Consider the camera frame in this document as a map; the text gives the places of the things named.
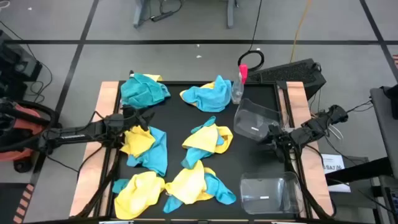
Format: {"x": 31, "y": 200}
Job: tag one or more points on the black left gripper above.
{"x": 133, "y": 115}

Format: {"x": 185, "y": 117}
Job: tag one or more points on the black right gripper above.
{"x": 280, "y": 137}

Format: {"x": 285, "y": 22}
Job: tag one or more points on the teal microfiber towel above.
{"x": 194, "y": 155}
{"x": 140, "y": 91}
{"x": 119, "y": 185}

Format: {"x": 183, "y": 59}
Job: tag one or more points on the light blue microfiber towel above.
{"x": 220, "y": 191}
{"x": 157, "y": 155}
{"x": 211, "y": 96}

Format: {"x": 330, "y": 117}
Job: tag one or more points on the clear plastic basket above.
{"x": 270, "y": 186}
{"x": 248, "y": 118}

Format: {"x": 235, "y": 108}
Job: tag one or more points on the yellow fluffy microfiber towel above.
{"x": 211, "y": 172}

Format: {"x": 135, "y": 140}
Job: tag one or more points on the yellow waffle microfiber towel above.
{"x": 186, "y": 183}

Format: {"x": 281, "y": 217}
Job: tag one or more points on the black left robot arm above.
{"x": 74, "y": 135}

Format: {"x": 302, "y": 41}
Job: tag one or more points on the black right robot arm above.
{"x": 314, "y": 127}

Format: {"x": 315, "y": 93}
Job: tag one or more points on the black clamp knob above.
{"x": 132, "y": 74}

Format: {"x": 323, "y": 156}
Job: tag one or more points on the white paper sheet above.
{"x": 334, "y": 161}

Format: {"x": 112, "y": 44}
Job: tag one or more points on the clear spray bottle red trigger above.
{"x": 237, "y": 91}

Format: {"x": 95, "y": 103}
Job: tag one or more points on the black computer case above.
{"x": 289, "y": 73}

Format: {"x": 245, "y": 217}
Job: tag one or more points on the black desk crossbar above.
{"x": 357, "y": 171}

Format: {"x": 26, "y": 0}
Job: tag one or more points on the grey desk leg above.
{"x": 139, "y": 15}
{"x": 230, "y": 15}

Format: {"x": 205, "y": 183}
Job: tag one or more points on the black power strip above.
{"x": 161, "y": 16}

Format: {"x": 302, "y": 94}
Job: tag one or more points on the grey side table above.
{"x": 384, "y": 124}

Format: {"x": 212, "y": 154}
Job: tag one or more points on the orange vacuum cleaner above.
{"x": 28, "y": 123}

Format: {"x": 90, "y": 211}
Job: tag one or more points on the black object on side table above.
{"x": 393, "y": 99}

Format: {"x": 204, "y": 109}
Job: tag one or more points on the black equipment box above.
{"x": 15, "y": 62}

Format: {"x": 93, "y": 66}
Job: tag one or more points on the black orange striped floor mat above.
{"x": 9, "y": 202}

